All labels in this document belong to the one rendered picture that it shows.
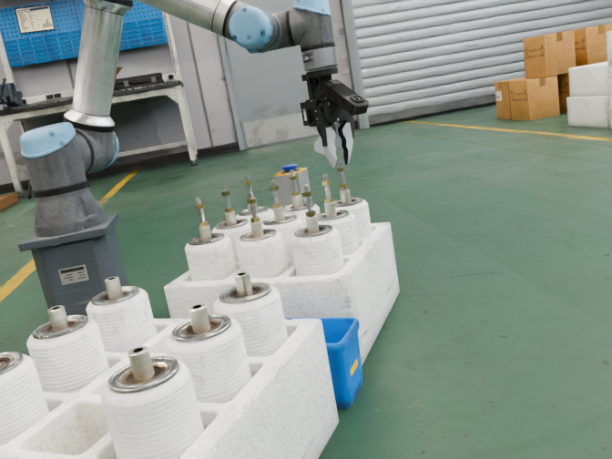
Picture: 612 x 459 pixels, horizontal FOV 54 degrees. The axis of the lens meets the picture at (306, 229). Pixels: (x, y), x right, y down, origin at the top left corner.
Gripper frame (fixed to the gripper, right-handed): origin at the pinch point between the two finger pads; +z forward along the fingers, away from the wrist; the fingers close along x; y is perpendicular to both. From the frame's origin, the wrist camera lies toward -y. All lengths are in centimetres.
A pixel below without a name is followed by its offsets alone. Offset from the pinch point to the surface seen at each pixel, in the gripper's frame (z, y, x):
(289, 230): 11.5, -0.2, 17.6
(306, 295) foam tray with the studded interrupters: 20.0, -15.5, 26.8
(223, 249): 11.8, 3.5, 31.7
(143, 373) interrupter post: 9, -42, 68
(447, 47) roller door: -32, 313, -438
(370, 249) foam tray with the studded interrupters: 17.4, -12.9, 7.2
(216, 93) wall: -26, 440, -227
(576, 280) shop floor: 35, -34, -34
